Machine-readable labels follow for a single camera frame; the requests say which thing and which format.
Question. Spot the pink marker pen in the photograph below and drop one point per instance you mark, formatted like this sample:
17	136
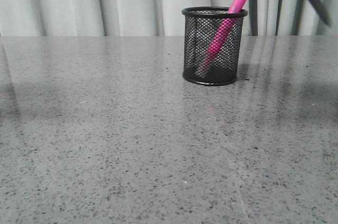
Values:
219	38

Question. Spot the black mesh pen holder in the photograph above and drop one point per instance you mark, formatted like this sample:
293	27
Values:
212	39

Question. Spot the grey curtain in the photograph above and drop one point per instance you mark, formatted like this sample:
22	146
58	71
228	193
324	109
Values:
153	17

